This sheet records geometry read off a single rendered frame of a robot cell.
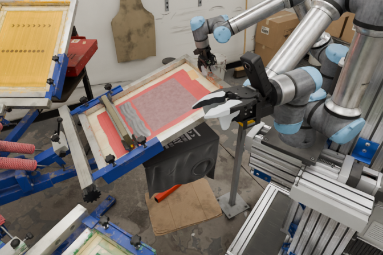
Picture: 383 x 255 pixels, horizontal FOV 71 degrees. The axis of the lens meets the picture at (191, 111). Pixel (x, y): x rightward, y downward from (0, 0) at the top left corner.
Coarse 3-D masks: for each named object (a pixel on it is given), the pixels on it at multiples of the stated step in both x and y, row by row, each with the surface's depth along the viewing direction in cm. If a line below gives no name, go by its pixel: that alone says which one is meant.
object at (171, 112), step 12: (180, 96) 155; (192, 96) 153; (156, 108) 153; (168, 108) 150; (180, 108) 148; (144, 120) 148; (156, 120) 145; (168, 120) 143; (180, 120) 141; (132, 132) 143; (156, 132) 139; (120, 144) 139; (132, 144) 137; (120, 156) 133
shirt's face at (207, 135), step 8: (200, 128) 168; (208, 128) 168; (200, 136) 162; (208, 136) 162; (216, 136) 162; (184, 144) 156; (192, 144) 156; (200, 144) 156; (160, 152) 151; (168, 152) 151; (176, 152) 151; (152, 160) 146; (160, 160) 146
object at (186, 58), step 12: (180, 60) 177; (192, 60) 173; (156, 72) 173; (132, 84) 169; (144, 84) 172; (216, 84) 152; (228, 84) 147; (120, 96) 168; (96, 108) 164; (84, 120) 155; (192, 120) 134; (204, 120) 136; (84, 132) 147; (168, 132) 132; (180, 132) 132; (96, 144) 138; (96, 156) 132
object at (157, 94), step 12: (180, 72) 173; (156, 84) 169; (168, 84) 166; (180, 84) 163; (192, 84) 161; (144, 96) 163; (156, 96) 160; (168, 96) 158; (144, 108) 155; (108, 120) 155; (108, 132) 148
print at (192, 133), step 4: (188, 132) 165; (192, 132) 165; (196, 132) 165; (180, 136) 162; (184, 136) 162; (188, 136) 162; (192, 136) 162; (196, 136) 162; (176, 140) 159; (180, 140) 159; (184, 140) 159; (188, 140) 159; (168, 144) 156; (172, 144) 156; (176, 144) 156; (164, 148) 154
